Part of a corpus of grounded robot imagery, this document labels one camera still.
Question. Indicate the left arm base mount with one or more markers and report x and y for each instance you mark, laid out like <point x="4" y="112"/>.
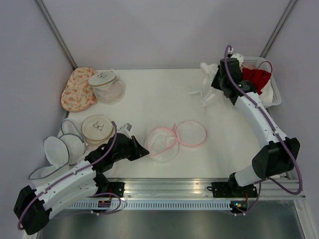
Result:
<point x="112" y="188"/>

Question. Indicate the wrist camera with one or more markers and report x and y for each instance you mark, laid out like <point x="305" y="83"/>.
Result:
<point x="237" y="56"/>
<point x="125" y="129"/>

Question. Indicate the aluminium rail with cable duct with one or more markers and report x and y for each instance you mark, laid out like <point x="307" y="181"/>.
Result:
<point x="178" y="194"/>

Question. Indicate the white plastic basket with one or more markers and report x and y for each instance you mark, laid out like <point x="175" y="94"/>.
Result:
<point x="277" y="100"/>

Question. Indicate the red and white bra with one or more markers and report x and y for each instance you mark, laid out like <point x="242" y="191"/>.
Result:
<point x="258" y="77"/>

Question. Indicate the floral peach laundry bag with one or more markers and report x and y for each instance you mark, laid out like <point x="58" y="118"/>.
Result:
<point x="78" y="94"/>

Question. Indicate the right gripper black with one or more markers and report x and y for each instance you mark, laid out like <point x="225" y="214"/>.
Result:
<point x="215" y="83"/>

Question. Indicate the beige pink bra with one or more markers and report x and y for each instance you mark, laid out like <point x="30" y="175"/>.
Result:
<point x="248" y="66"/>

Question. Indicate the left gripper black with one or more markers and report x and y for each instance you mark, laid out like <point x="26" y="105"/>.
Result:
<point x="142" y="151"/>

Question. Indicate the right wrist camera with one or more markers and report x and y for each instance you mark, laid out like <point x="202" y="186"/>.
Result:
<point x="237" y="56"/>

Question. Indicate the white bra in basket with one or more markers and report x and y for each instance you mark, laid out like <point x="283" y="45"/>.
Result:
<point x="266" y="95"/>

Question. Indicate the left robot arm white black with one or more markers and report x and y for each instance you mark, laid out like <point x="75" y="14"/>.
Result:
<point x="34" y="208"/>

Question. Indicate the white lace bra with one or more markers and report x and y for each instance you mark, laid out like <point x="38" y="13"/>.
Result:
<point x="206" y="91"/>

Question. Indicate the pink-trimmed mesh laundry bag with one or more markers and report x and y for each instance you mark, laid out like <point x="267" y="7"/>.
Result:
<point x="163" y="143"/>

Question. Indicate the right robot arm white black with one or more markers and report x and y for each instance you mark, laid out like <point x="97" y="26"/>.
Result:
<point x="278" y="152"/>

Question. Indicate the beige mesh bag upper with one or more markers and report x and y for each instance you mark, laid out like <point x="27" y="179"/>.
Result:
<point x="106" y="87"/>

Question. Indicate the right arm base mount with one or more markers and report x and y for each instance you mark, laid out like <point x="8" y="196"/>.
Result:
<point x="231" y="189"/>

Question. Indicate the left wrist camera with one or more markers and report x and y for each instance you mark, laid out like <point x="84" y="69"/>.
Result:
<point x="125" y="129"/>

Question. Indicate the grey-trimmed white mesh bag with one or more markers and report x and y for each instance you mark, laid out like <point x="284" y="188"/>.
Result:
<point x="61" y="151"/>

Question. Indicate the beige glasses-print mesh bag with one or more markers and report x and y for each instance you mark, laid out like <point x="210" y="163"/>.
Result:
<point x="97" y="129"/>

